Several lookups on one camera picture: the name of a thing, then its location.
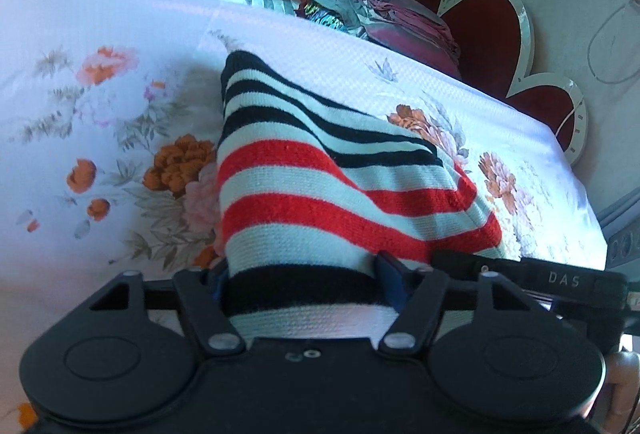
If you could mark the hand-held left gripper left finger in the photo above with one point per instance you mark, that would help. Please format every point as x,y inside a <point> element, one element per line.
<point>216,286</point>

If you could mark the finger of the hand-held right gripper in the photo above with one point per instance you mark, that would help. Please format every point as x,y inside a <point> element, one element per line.
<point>465,261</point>

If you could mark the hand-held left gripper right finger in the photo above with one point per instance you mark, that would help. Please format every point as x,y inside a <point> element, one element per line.
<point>392,284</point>

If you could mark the striped knit sweater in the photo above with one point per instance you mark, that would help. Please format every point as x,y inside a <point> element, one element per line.
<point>310,194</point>

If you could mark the person's right hand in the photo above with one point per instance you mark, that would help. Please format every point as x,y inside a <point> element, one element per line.
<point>625,371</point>

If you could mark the red heart-shaped headboard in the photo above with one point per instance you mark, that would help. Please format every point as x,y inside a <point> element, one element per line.
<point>490,28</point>

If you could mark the white floral bed sheet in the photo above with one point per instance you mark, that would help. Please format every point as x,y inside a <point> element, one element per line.
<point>100,63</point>

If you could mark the pile of colourful bedding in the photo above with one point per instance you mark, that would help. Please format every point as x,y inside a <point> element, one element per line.
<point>385,13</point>

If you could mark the wall power socket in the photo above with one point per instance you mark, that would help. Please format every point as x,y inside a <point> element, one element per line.
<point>625,246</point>

